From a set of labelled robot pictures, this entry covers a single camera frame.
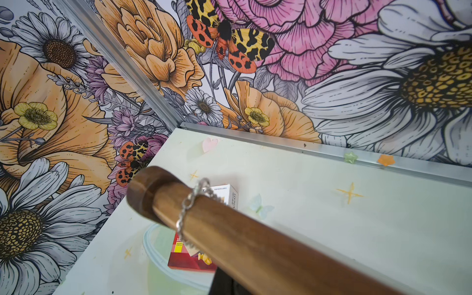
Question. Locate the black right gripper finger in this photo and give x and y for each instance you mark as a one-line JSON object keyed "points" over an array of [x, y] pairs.
{"points": [[224, 284]]}

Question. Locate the wooden jewelry display stand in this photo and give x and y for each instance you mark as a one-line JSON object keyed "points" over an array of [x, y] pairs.
{"points": [[263, 260]]}

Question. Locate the red white small box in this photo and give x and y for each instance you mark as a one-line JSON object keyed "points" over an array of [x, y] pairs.
{"points": [[192, 255]]}

